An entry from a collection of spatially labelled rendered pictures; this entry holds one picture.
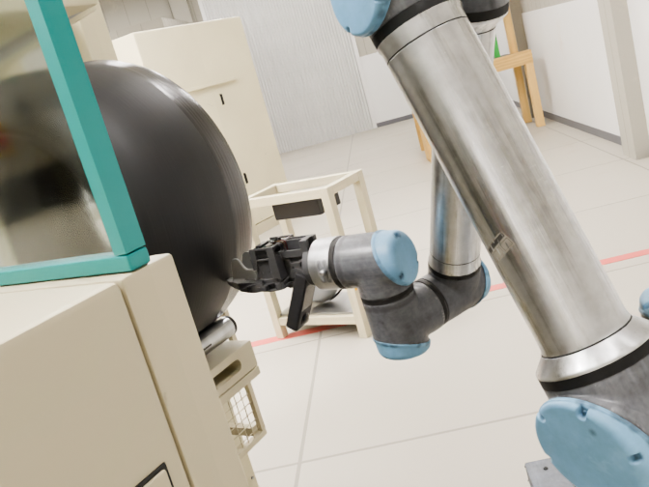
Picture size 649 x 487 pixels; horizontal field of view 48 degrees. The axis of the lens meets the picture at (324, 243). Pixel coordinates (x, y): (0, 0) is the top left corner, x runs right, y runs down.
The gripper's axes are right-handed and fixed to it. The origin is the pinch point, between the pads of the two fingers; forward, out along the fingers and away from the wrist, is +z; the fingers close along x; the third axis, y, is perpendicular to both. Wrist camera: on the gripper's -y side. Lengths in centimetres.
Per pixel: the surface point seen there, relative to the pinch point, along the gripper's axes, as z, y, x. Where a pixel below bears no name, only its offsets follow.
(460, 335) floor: 48, -102, -191
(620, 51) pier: 11, -16, -505
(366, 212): 97, -44, -221
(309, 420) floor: 86, -102, -114
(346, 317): 108, -90, -192
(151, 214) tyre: -1.4, 18.7, 15.7
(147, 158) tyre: -1.3, 27.3, 12.5
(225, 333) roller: 10.4, -12.1, -4.3
